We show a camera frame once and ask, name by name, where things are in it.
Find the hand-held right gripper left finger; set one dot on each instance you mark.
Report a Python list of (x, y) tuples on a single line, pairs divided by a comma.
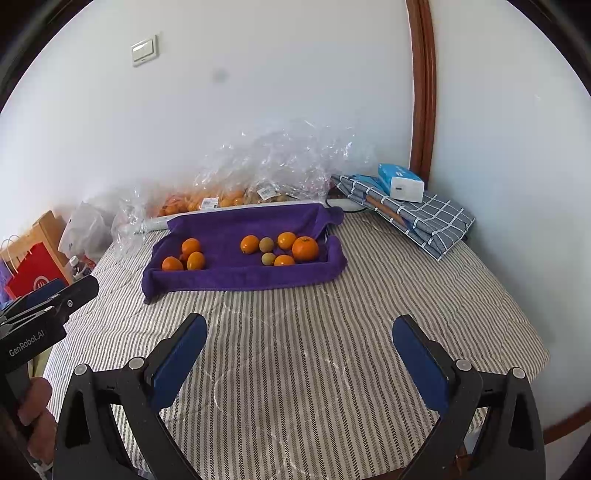
[(180, 360)]

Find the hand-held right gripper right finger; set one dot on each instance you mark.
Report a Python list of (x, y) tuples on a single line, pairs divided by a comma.
[(422, 364)]

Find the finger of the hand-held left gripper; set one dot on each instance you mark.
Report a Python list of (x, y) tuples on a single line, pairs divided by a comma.
[(76, 295), (37, 291)]

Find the small oval orange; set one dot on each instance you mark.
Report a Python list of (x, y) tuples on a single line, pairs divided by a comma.
[(172, 263)]

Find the large oblong orange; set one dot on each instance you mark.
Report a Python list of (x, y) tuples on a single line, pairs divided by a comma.
[(196, 261)]

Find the purple towel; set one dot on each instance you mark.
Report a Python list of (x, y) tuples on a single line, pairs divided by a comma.
[(240, 272)]

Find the yellow-green round fruit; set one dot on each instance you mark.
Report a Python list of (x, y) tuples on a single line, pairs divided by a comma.
[(266, 243), (268, 259)]

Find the orange with green stem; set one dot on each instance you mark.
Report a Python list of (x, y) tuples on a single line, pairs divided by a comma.
[(250, 244)]

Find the medium orange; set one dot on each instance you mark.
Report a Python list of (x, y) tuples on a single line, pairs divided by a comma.
[(284, 261)]

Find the small round orange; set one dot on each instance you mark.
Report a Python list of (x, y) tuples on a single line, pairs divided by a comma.
[(286, 240)]

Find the large round orange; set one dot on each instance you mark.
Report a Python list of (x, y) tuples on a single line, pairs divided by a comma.
[(305, 249)]

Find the packet of brown fruits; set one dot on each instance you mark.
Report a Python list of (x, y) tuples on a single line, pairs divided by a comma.
[(272, 194)]

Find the person's left hand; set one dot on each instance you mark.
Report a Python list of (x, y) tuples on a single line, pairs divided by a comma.
[(39, 415)]

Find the red paper bag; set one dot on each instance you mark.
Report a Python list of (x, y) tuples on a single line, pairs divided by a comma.
[(39, 272)]

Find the drink bottle with white cap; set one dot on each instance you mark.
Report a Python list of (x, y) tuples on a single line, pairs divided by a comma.
[(81, 266)]

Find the brown paper bag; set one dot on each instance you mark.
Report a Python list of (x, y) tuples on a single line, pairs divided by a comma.
[(46, 228)]

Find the white plastic bag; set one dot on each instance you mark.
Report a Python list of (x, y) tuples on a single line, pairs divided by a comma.
[(85, 230)]

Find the blue plaid folded cloth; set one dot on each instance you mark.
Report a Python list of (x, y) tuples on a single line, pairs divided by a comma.
[(429, 221)]

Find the bag of oranges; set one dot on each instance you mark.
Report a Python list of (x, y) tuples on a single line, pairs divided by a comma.
[(203, 201)]

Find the blue and white box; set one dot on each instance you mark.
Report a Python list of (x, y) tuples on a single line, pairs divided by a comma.
[(401, 182)]

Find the crumpled clear plastic bag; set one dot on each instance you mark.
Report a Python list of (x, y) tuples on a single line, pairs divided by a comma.
[(286, 157)]

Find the white wall switch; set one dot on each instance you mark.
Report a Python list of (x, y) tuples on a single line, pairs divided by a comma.
[(145, 50)]

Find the brown wooden door frame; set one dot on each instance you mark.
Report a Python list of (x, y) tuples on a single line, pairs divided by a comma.
[(422, 92)]

